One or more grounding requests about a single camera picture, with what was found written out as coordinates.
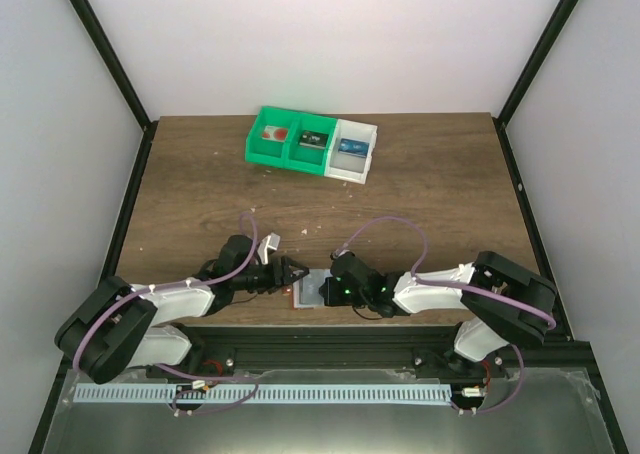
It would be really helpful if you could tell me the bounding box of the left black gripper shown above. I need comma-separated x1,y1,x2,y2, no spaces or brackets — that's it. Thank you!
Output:
233,257,310,294

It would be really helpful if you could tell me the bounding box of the brown leather card holder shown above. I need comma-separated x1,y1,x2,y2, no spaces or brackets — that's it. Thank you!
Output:
292,269,330,309

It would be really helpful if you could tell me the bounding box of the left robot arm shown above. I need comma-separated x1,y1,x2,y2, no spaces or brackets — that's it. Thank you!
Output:
54,234,310,384

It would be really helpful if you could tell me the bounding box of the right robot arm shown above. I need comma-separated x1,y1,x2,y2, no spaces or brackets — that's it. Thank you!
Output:
319,251,557,377

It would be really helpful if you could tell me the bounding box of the black card in bin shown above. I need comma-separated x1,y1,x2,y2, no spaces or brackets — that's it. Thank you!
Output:
298,130,329,150

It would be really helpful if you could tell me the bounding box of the blue VIP card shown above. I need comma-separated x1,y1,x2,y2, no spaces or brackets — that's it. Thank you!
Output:
338,138,370,158

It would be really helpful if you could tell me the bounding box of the red white card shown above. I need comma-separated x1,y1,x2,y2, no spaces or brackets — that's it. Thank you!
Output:
261,125,289,143

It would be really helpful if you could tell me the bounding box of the middle green storage bin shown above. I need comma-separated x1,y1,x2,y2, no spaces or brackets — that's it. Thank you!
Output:
284,112,337,176

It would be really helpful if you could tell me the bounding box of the green storage bin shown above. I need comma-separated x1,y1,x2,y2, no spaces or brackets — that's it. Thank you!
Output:
245,106,300,168
284,112,337,176

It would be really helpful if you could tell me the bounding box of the white storage bin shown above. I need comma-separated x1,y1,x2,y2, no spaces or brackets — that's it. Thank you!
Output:
324,119,378,185

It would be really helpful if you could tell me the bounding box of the left green storage bin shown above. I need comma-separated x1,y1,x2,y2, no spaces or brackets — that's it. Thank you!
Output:
245,106,300,168

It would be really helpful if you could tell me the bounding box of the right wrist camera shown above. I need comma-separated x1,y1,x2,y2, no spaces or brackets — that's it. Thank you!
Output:
330,250,346,260

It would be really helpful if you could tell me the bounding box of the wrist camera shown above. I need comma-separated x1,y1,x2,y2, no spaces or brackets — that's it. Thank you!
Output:
257,232,281,264
330,250,346,260

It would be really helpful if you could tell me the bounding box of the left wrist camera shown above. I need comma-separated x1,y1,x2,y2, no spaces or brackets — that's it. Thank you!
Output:
257,232,281,264

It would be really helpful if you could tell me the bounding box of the black aluminium frame rail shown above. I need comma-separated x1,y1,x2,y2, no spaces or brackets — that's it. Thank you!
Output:
144,326,591,380

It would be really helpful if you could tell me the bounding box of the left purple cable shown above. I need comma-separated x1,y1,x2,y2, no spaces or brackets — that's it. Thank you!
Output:
72,212,261,375

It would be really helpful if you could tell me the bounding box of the light blue slotted cable duct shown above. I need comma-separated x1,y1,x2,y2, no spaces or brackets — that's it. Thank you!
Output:
73,383,452,406

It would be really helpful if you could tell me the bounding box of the right black frame post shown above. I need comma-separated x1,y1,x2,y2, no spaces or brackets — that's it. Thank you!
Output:
497,0,596,125

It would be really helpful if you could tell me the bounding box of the black frame post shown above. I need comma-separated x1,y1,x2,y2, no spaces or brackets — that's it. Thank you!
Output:
53,0,153,131
497,0,596,125

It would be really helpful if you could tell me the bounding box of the left black frame post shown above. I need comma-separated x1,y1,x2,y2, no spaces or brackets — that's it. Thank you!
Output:
53,0,153,131

